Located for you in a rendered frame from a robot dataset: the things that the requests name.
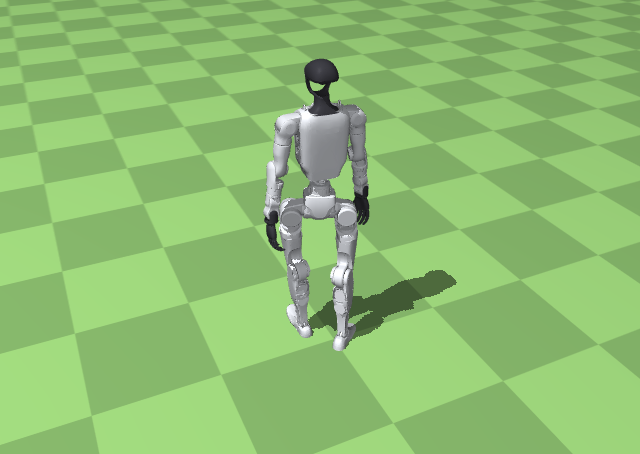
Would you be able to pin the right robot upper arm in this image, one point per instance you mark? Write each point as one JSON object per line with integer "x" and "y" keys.
{"x": 357, "y": 133}

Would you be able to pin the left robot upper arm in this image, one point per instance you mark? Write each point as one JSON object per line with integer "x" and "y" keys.
{"x": 286, "y": 126}

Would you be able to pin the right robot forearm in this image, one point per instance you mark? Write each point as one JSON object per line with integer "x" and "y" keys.
{"x": 360, "y": 175}

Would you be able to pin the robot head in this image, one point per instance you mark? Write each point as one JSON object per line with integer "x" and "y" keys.
{"x": 324, "y": 72}

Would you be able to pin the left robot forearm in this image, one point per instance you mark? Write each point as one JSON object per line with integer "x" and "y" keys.
{"x": 274, "y": 188}

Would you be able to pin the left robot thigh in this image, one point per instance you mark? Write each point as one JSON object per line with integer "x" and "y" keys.
{"x": 291, "y": 213}

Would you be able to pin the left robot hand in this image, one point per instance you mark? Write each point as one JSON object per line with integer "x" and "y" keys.
{"x": 271, "y": 230}

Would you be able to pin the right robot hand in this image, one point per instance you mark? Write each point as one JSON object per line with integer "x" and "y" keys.
{"x": 362, "y": 205}

